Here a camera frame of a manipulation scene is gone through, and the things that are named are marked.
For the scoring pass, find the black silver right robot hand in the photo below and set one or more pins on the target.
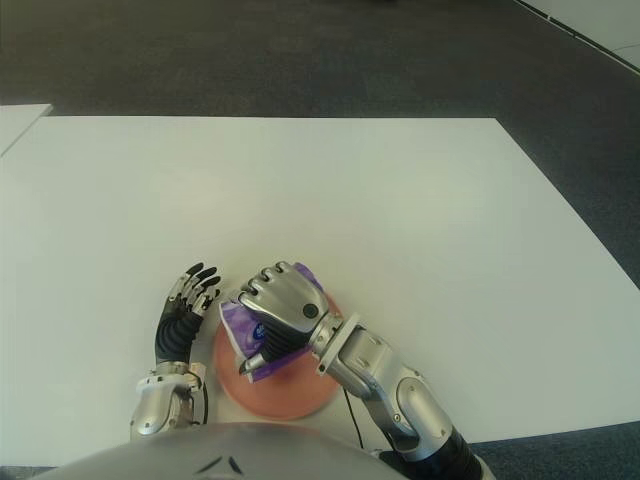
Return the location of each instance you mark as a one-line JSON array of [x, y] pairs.
[[285, 300]]

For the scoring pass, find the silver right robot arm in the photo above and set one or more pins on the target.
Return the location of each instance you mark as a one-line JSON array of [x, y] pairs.
[[400, 395]]

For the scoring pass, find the purple tissue paper pack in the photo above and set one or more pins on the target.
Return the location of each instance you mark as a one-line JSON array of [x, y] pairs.
[[237, 325]]

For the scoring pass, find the silver robot torso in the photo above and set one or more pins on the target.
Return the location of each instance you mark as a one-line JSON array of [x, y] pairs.
[[225, 450]]

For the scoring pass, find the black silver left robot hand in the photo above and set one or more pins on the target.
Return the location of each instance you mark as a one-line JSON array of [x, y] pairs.
[[172, 340]]

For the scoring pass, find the white side table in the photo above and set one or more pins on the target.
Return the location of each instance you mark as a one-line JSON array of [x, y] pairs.
[[20, 122]]

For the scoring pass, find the pink round plate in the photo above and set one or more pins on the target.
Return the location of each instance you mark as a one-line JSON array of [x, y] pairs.
[[290, 395]]

